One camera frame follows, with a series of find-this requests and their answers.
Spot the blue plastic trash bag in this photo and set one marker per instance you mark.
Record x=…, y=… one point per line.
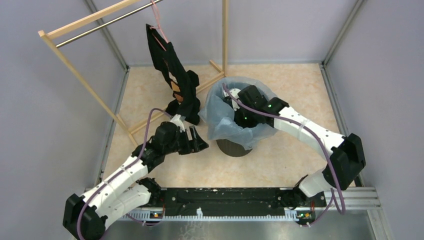
x=219, y=116

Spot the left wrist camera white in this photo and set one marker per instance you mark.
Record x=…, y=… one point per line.
x=178, y=120

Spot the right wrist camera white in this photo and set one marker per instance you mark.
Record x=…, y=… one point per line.
x=231, y=97

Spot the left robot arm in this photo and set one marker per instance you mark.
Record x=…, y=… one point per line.
x=88, y=216

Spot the black garment on hanger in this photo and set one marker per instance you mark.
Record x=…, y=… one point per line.
x=183, y=83

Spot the pink clothes hanger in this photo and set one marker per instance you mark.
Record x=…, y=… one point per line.
x=157, y=27

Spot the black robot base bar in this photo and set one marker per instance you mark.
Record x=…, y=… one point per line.
x=229, y=202

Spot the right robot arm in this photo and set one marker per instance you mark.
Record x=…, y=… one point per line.
x=344, y=154

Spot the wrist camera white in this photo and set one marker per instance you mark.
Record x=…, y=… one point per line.
x=231, y=97
x=178, y=120

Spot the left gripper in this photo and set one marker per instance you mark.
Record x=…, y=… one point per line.
x=196, y=143

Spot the black trash bin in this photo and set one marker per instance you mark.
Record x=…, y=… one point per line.
x=232, y=149

